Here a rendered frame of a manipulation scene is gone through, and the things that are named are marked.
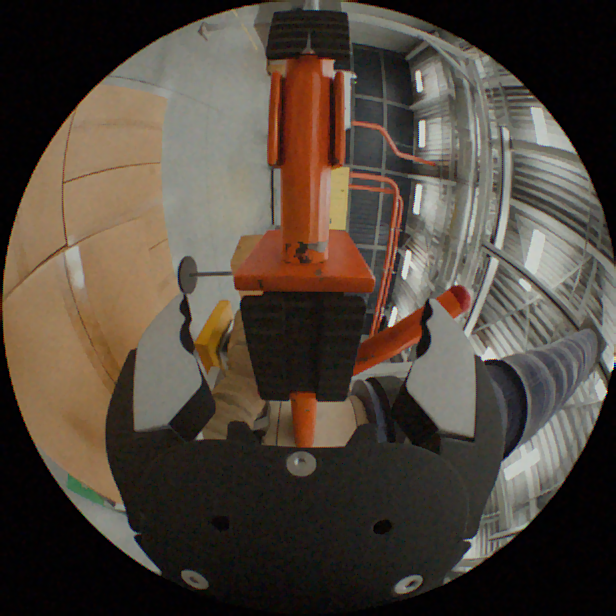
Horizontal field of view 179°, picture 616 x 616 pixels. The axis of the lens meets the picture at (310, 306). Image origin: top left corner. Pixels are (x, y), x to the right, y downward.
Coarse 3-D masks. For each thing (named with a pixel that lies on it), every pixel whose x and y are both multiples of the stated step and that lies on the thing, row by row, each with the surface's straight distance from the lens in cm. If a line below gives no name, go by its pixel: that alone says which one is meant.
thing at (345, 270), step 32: (256, 256) 11; (352, 256) 11; (256, 288) 9; (288, 288) 9; (320, 288) 9; (352, 288) 9; (256, 320) 9; (288, 320) 10; (320, 320) 10; (352, 320) 9; (256, 352) 10; (288, 352) 11; (320, 352) 10; (352, 352) 10; (288, 384) 12; (320, 384) 12
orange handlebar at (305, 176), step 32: (288, 64) 11; (320, 64) 11; (288, 96) 10; (320, 96) 10; (288, 128) 10; (320, 128) 9; (288, 160) 9; (320, 160) 9; (288, 192) 9; (320, 192) 9; (288, 224) 9; (320, 224) 9; (288, 256) 10; (320, 256) 10
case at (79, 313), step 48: (96, 240) 36; (144, 240) 44; (48, 288) 31; (96, 288) 35; (144, 288) 44; (48, 336) 31; (96, 336) 36; (48, 384) 32; (96, 384) 36; (48, 432) 34; (96, 432) 38; (96, 480) 40
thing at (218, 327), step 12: (228, 300) 33; (216, 312) 30; (228, 312) 32; (204, 324) 29; (216, 324) 28; (228, 324) 32; (204, 336) 27; (216, 336) 28; (228, 336) 31; (204, 348) 26; (216, 348) 28; (204, 360) 28; (216, 360) 28
